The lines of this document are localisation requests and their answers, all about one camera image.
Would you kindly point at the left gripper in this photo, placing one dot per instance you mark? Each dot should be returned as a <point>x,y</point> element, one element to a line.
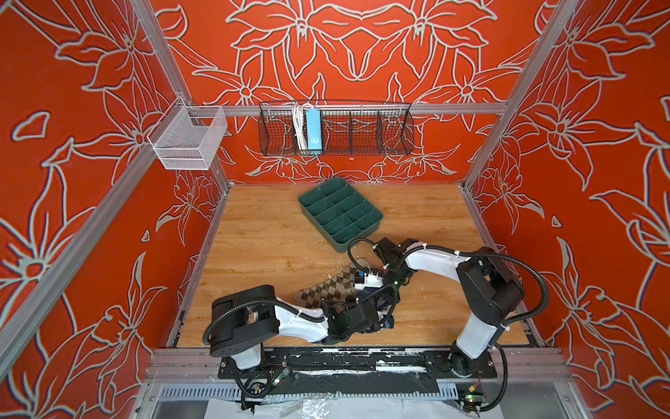
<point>365,330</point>

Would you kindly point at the brown argyle sock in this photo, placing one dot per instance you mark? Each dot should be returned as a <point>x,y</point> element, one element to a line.
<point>338,288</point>

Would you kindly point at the green divided tray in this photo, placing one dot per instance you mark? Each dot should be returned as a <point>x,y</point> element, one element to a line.
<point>340,213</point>

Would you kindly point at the purple sock with yellow cuff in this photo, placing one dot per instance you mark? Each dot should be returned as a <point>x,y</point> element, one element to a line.
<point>385,305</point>

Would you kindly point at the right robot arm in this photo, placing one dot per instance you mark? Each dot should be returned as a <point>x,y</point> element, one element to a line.
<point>491,290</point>

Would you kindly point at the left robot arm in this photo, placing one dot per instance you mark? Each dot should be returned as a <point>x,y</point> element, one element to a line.
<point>242,322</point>

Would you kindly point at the light blue box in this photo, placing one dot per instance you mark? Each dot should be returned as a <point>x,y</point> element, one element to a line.
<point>314,130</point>

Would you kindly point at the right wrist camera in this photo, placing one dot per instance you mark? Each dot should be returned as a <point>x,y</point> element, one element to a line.
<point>368,278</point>

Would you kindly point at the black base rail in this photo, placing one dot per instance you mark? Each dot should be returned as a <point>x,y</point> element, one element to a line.
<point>435,362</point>

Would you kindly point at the black wire wall basket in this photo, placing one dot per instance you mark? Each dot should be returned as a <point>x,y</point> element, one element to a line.
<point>349,128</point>

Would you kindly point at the clear plastic wall bin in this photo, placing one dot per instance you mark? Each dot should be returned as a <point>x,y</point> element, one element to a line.
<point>179,143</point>

